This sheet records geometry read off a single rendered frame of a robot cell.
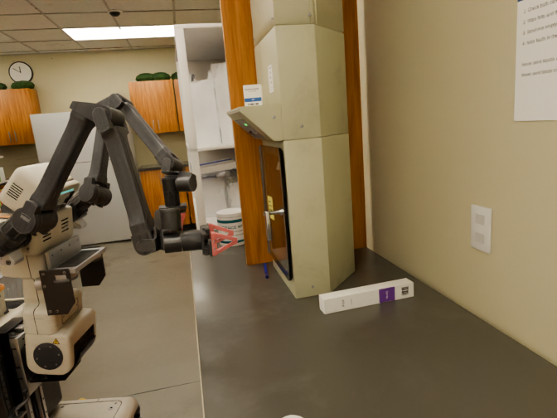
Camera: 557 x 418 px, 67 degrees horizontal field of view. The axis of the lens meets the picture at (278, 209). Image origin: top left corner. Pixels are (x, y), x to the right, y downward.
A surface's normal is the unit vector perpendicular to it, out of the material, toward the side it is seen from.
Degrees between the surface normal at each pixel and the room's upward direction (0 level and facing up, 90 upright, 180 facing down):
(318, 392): 0
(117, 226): 90
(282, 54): 90
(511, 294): 90
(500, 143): 90
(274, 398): 0
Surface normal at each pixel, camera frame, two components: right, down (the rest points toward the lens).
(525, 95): -0.97, 0.12
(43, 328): 0.00, 0.21
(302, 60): 0.22, 0.18
